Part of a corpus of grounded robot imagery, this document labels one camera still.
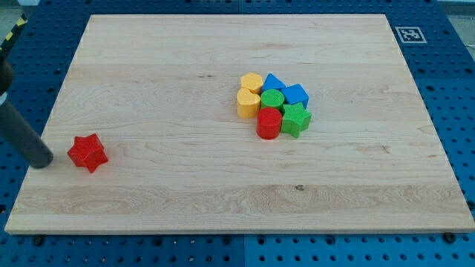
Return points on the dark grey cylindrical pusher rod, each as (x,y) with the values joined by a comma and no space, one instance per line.
(19,134)

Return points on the red star block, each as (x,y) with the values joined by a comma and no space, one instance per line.
(88,152)

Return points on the black robot arm with tape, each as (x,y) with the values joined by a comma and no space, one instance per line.
(7,73)

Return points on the green star block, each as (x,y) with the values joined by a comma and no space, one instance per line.
(296,118)

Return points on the light wooden board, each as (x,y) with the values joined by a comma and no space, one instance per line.
(160,92)

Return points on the yellow heart block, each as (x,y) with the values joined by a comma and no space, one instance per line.
(248,103)

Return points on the yellow hexagon block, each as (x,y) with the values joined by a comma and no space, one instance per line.
(252,82)

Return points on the red cylinder block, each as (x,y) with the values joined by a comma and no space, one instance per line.
(268,123)

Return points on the green cylinder block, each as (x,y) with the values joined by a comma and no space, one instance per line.
(272,98)

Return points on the blue triangle block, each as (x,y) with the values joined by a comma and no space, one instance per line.
(272,82)

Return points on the blue cube block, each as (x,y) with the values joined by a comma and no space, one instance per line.
(295,94)

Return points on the white fiducial marker tag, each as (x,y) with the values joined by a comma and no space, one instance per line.
(410,35)

